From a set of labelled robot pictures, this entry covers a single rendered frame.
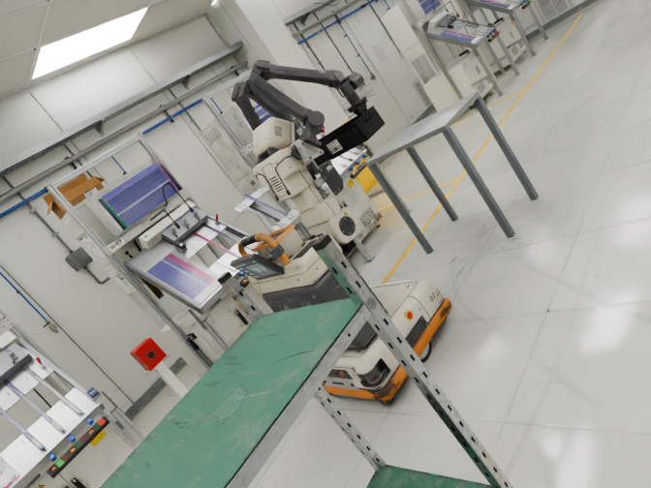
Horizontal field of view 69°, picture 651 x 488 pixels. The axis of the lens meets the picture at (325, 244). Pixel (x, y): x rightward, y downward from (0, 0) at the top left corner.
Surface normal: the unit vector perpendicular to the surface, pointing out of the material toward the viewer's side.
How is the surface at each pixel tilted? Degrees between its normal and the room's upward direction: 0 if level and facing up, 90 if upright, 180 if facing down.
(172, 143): 90
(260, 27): 90
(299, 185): 90
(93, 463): 90
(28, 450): 47
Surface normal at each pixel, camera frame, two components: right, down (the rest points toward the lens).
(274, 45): 0.61, -0.22
